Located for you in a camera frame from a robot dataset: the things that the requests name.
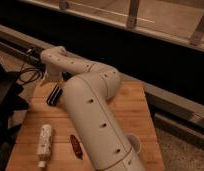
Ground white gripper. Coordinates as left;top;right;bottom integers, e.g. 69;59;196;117
40;65;62;86

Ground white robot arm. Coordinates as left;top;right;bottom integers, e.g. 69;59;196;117
40;46;146;171

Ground black chair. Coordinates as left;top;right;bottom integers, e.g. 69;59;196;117
0;62;28;171

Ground red pocket knife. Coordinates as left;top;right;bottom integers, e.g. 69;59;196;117
70;135;83;159

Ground white plastic cup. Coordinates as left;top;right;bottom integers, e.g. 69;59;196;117
127;134;141;154

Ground black cables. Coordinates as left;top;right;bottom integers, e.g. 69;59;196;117
16;46;49;86

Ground metal window rail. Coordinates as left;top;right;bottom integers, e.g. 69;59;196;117
0;25;204;129

